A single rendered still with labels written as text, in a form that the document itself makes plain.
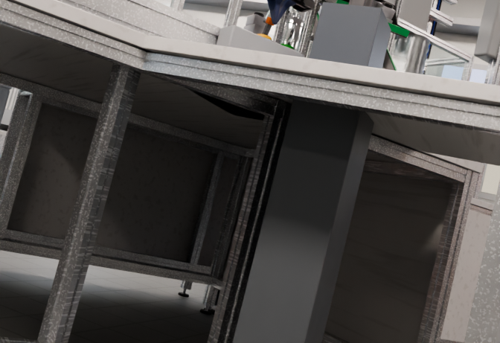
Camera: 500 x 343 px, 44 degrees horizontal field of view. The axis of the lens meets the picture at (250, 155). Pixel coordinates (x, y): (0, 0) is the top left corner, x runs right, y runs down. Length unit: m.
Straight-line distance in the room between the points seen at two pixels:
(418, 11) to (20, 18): 2.18
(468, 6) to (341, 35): 4.26
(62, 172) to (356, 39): 1.99
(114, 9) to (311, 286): 0.74
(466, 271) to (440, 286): 1.24
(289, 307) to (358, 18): 0.66
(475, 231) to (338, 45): 1.93
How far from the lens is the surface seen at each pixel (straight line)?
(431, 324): 1.97
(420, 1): 3.13
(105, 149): 1.35
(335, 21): 1.45
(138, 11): 1.44
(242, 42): 1.46
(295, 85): 1.20
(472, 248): 3.20
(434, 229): 2.07
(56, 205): 3.12
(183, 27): 1.47
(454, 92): 1.11
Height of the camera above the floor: 0.56
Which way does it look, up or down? 4 degrees up
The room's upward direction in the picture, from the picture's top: 14 degrees clockwise
